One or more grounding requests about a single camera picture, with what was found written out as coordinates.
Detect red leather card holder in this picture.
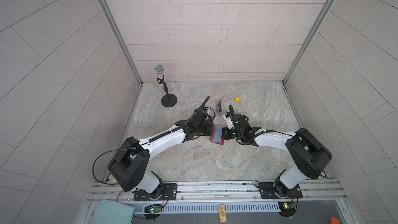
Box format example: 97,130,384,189
209,124,224,145

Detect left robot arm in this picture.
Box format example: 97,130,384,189
108,106,215,197

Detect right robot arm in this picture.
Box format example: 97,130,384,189
222,112,332,198

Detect microphone on black stand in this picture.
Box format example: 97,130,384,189
155,64,178,107

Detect small wooden block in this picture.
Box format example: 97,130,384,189
218,205,227,223

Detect right circuit board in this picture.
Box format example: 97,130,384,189
278,202,296,217

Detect left green circuit board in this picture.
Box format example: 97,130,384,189
144,204,162,219

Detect teal cloth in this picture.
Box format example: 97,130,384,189
89,200,136,224

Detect orange object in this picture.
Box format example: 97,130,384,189
329,216,340,224

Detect aluminium corner profile left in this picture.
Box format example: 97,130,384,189
86,0,143,85

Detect aluminium corner profile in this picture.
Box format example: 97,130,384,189
282,0,336,85
86,0,143,85

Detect aluminium corner profile right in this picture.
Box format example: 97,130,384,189
282,0,336,85

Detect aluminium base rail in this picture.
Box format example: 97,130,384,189
84,179,348,214

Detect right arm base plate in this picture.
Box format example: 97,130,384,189
255,181,303,199

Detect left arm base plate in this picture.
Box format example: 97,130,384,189
134,183,178,201

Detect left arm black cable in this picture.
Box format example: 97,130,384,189
92,147,137,185

